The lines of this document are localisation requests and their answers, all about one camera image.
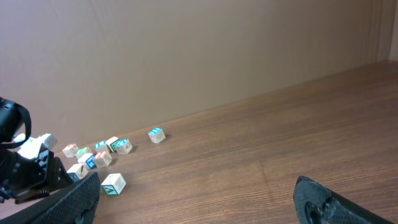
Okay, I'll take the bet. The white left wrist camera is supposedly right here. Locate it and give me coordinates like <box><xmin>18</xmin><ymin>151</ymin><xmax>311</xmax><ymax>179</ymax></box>
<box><xmin>17</xmin><ymin>133</ymin><xmax>58</xmax><ymax>159</ymax></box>

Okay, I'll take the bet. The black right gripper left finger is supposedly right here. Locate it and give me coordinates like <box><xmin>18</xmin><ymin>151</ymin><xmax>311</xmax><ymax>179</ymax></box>
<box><xmin>1</xmin><ymin>172</ymin><xmax>100</xmax><ymax>224</ymax></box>

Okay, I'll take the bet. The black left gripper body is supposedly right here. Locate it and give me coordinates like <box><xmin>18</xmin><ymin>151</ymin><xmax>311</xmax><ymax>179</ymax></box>
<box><xmin>1</xmin><ymin>149</ymin><xmax>54</xmax><ymax>201</ymax></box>

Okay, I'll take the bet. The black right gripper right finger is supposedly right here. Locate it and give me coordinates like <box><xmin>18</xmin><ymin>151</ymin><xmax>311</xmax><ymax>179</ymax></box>
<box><xmin>293</xmin><ymin>176</ymin><xmax>393</xmax><ymax>224</ymax></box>

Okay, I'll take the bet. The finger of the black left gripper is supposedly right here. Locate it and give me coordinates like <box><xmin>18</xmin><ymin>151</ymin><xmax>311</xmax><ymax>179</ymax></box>
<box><xmin>14</xmin><ymin>189</ymin><xmax>50</xmax><ymax>204</ymax></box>
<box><xmin>46</xmin><ymin>157</ymin><xmax>74</xmax><ymax>190</ymax></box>

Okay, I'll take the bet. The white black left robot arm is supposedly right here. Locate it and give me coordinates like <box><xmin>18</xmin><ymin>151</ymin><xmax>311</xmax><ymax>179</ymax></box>
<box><xmin>1</xmin><ymin>98</ymin><xmax>74</xmax><ymax>204</ymax></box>

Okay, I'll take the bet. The red Y wooden block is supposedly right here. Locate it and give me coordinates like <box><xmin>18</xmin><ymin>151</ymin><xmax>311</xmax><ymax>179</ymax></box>
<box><xmin>62</xmin><ymin>144</ymin><xmax>79</xmax><ymax>158</ymax></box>

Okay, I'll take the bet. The blue lone wooden block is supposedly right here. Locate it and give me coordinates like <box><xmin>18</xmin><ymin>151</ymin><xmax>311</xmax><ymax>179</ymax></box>
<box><xmin>148</xmin><ymin>127</ymin><xmax>165</xmax><ymax>144</ymax></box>

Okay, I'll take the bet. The blue X wooden block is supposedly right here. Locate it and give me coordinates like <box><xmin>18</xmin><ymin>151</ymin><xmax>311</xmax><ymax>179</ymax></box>
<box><xmin>67</xmin><ymin>164</ymin><xmax>88</xmax><ymax>182</ymax></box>

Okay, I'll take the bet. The plain top wooden block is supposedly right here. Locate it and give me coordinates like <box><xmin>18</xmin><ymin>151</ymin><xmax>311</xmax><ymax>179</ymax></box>
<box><xmin>106</xmin><ymin>136</ymin><xmax>119</xmax><ymax>152</ymax></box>

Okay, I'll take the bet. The green sided wooden block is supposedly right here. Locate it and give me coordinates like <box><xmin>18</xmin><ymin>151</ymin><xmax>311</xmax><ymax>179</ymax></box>
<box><xmin>101</xmin><ymin>173</ymin><xmax>126</xmax><ymax>196</ymax></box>

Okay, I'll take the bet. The red I wooden block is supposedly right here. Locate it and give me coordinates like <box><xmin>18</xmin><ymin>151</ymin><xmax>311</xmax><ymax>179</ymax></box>
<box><xmin>93</xmin><ymin>151</ymin><xmax>113</xmax><ymax>168</ymax></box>

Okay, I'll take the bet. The green Z wooden block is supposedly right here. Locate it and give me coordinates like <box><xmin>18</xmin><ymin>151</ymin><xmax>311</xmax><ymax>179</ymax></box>
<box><xmin>75</xmin><ymin>146</ymin><xmax>92</xmax><ymax>159</ymax></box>

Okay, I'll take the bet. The blue sided white block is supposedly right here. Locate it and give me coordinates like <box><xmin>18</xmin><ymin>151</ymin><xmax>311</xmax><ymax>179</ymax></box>
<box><xmin>78</xmin><ymin>153</ymin><xmax>96</xmax><ymax>170</ymax></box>

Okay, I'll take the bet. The blue L wooden block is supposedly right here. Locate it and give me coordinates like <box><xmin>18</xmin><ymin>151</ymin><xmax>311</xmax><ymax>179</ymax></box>
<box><xmin>94</xmin><ymin>140</ymin><xmax>109</xmax><ymax>152</ymax></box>

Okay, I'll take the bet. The blue D wooden block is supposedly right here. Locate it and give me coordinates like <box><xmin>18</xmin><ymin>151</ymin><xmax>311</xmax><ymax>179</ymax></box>
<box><xmin>114</xmin><ymin>138</ymin><xmax>132</xmax><ymax>154</ymax></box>

